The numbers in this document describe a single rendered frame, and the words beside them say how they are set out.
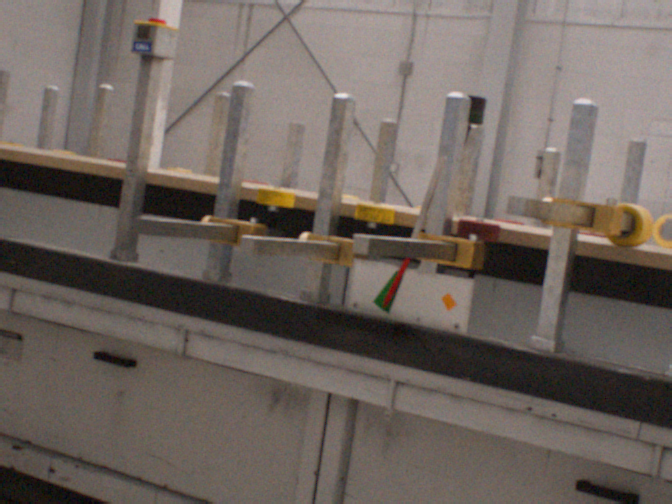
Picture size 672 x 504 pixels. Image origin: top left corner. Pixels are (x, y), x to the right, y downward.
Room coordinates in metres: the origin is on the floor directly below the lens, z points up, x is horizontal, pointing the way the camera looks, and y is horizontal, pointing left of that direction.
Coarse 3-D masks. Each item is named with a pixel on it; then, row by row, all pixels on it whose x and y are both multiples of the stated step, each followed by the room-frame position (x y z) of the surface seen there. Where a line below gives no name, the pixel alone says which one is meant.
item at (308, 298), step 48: (0, 240) 2.98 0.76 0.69; (96, 288) 2.81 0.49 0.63; (144, 288) 2.74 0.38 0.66; (192, 288) 2.67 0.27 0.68; (240, 288) 2.61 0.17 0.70; (288, 336) 2.53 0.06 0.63; (336, 336) 2.47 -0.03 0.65; (384, 336) 2.41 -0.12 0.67; (432, 336) 2.36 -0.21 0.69; (480, 336) 2.36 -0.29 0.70; (528, 384) 2.25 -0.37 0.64; (576, 384) 2.20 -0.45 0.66; (624, 384) 2.16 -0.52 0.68
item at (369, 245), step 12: (360, 240) 2.12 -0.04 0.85; (372, 240) 2.11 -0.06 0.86; (384, 240) 2.15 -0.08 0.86; (396, 240) 2.18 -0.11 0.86; (408, 240) 2.22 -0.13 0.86; (420, 240) 2.29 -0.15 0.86; (360, 252) 2.11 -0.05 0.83; (372, 252) 2.12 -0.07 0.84; (384, 252) 2.15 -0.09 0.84; (396, 252) 2.18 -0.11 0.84; (408, 252) 2.22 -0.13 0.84; (420, 252) 2.25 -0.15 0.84; (432, 252) 2.29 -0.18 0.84; (444, 252) 2.33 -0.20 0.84
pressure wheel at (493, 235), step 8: (464, 224) 2.44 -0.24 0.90; (472, 224) 2.43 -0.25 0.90; (480, 224) 2.42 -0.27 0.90; (488, 224) 2.43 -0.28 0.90; (496, 224) 2.45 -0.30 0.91; (464, 232) 2.44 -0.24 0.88; (472, 232) 2.43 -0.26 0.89; (480, 232) 2.42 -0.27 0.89; (488, 232) 2.43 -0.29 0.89; (496, 232) 2.44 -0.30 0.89; (480, 240) 2.43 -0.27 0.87; (488, 240) 2.43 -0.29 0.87; (496, 240) 2.44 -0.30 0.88; (472, 272) 2.46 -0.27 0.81
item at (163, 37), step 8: (136, 24) 2.81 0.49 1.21; (144, 24) 2.80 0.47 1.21; (152, 24) 2.79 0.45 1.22; (160, 24) 2.78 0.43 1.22; (136, 32) 2.81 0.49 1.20; (152, 32) 2.78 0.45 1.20; (160, 32) 2.79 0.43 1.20; (168, 32) 2.81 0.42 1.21; (176, 32) 2.83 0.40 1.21; (136, 40) 2.81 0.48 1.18; (144, 40) 2.80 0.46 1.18; (152, 40) 2.78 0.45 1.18; (160, 40) 2.79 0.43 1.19; (168, 40) 2.81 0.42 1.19; (176, 40) 2.83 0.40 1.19; (152, 48) 2.78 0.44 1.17; (160, 48) 2.79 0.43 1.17; (168, 48) 2.81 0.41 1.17; (160, 56) 2.80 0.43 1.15; (168, 56) 2.82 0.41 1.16
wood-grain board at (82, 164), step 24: (0, 144) 4.16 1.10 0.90; (72, 168) 3.14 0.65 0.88; (96, 168) 3.10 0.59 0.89; (120, 168) 3.05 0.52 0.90; (216, 192) 2.90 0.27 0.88; (240, 192) 2.86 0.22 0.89; (312, 192) 3.61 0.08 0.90; (408, 216) 2.63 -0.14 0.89; (504, 240) 2.51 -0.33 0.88; (528, 240) 2.48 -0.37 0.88; (600, 240) 2.76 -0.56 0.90; (648, 264) 2.35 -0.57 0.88
